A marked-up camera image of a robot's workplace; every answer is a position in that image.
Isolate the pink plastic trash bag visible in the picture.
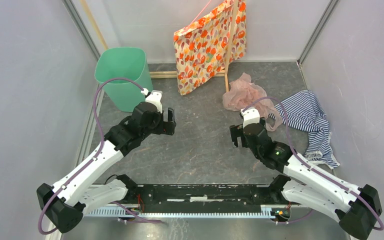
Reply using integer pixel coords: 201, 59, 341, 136
222, 72, 283, 132

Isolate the green plastic trash bin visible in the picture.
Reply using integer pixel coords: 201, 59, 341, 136
94, 47, 154, 112

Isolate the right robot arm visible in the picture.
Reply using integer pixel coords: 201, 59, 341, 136
229, 117, 384, 240

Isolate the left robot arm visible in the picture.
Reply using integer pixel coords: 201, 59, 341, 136
36, 102, 176, 235

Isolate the blue white striped cloth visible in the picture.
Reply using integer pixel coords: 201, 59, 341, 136
281, 90, 340, 169

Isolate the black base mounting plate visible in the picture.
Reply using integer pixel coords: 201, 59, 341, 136
120, 184, 289, 214

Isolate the floral orange fabric bag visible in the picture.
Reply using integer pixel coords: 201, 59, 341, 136
173, 0, 247, 96

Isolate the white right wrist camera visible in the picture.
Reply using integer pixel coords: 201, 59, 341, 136
240, 107, 261, 128

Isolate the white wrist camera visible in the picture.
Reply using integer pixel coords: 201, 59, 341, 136
240, 107, 261, 128
140, 88, 163, 113

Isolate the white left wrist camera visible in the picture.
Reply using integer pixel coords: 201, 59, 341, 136
140, 88, 163, 113

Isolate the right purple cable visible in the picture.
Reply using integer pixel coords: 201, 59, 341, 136
243, 96, 384, 232

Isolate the purple cable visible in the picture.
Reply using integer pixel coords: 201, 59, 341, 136
243, 96, 384, 232
38, 77, 147, 235

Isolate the wooden stick frame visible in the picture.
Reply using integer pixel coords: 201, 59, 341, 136
79, 0, 239, 92

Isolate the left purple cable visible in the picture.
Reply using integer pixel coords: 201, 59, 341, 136
38, 77, 147, 235

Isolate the white slotted cable duct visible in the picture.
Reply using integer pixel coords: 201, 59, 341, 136
85, 206, 275, 220

